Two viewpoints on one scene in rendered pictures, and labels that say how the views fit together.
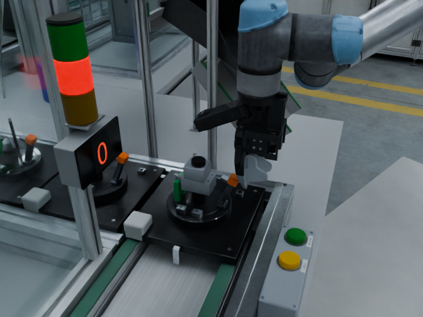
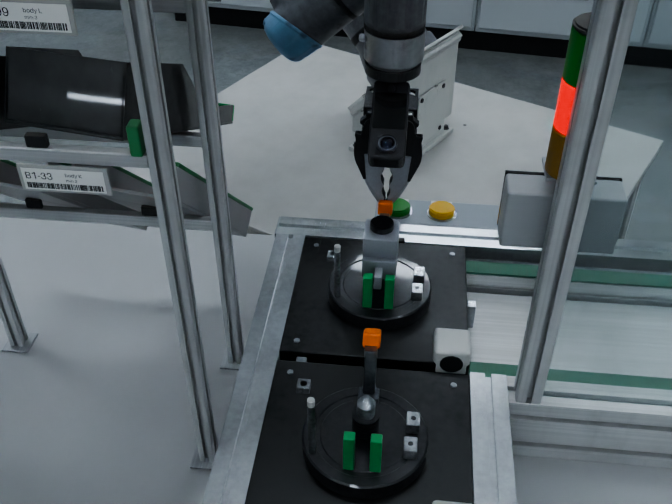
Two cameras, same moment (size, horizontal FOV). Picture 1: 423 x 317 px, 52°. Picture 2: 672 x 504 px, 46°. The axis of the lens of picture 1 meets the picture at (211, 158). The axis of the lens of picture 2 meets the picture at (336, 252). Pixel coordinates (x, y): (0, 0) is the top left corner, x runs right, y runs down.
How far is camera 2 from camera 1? 1.28 m
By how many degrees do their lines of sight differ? 79
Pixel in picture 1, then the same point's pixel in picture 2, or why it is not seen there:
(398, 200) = not seen: hidden behind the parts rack
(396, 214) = (251, 178)
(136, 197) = (382, 374)
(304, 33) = not seen: outside the picture
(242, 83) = (418, 51)
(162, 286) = (510, 336)
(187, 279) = (485, 315)
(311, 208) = (256, 246)
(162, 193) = (358, 344)
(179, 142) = (37, 455)
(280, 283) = (478, 217)
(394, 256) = (333, 185)
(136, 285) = not seen: hidden behind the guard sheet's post
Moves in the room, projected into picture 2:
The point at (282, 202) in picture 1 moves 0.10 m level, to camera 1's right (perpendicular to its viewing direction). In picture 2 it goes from (327, 224) to (314, 189)
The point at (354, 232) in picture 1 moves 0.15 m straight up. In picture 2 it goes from (298, 211) to (295, 138)
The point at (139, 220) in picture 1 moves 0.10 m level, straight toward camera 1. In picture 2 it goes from (456, 336) to (521, 313)
